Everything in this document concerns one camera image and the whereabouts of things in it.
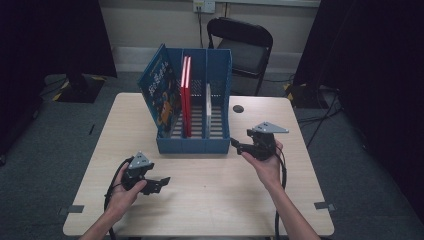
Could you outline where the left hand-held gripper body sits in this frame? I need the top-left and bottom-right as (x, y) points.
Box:
(120, 151), (156, 194)

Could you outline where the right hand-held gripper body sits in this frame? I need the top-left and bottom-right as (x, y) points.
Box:
(246, 121), (290, 162)

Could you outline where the white green leaf picture book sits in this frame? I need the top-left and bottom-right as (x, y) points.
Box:
(205, 83), (213, 139)

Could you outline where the blue plastic file rack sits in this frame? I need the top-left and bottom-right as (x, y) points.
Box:
(155, 47), (233, 155)

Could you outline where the blue monster picture book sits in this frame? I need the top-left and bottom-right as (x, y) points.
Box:
(137, 43), (184, 139)

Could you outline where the person's right hand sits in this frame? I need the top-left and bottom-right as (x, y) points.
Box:
(240, 139), (284, 193)

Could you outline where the person's left hand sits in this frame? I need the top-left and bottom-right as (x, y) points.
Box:
(105, 163), (148, 219)

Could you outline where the black stand base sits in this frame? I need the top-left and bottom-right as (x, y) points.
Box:
(283, 81), (329, 109)
(51, 73), (106, 104)

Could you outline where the grey tape strip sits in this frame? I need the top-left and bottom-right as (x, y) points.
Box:
(316, 202), (337, 213)
(59, 204), (85, 216)

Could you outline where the black folding chair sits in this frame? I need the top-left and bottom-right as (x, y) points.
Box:
(206, 17), (274, 97)

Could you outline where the black curtain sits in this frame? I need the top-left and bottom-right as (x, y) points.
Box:
(0, 0), (118, 164)
(293, 0), (424, 221)

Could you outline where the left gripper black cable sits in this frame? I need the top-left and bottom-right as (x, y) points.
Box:
(103, 157), (133, 240)

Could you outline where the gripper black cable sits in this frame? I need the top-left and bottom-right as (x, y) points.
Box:
(273, 146), (288, 240)
(103, 157), (133, 240)

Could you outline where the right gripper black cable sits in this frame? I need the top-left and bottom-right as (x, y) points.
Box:
(273, 146), (288, 240)

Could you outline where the black floor cable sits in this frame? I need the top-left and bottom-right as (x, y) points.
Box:
(296, 89), (344, 149)

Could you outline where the black power cable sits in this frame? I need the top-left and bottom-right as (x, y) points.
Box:
(197, 6), (204, 49)

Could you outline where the white wall power socket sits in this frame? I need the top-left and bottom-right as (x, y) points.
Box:
(192, 0), (216, 14)

